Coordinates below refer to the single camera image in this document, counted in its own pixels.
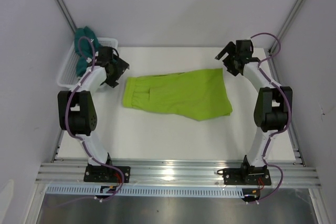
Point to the aluminium mounting rail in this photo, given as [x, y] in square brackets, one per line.
[174, 173]

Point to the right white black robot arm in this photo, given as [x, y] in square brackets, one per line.
[272, 113]

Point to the lime green shorts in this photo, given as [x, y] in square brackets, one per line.
[199, 95]

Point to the white plastic basket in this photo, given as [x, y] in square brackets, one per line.
[67, 76]

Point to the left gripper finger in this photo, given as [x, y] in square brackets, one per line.
[113, 77]
[120, 65]

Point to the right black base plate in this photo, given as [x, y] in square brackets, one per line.
[246, 176]

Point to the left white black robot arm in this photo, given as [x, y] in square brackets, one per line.
[77, 113]

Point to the right aluminium frame post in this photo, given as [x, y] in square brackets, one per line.
[290, 18]

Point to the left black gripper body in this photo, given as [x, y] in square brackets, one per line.
[111, 63]

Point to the teal green shorts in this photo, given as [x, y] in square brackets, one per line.
[86, 44]

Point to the white slotted cable duct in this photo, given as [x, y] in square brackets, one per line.
[151, 191]

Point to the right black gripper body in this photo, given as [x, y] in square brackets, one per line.
[236, 56]

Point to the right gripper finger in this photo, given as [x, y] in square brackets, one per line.
[229, 49]
[229, 63]

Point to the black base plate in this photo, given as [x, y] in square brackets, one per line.
[102, 174]
[246, 176]

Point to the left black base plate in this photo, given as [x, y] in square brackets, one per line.
[102, 174]

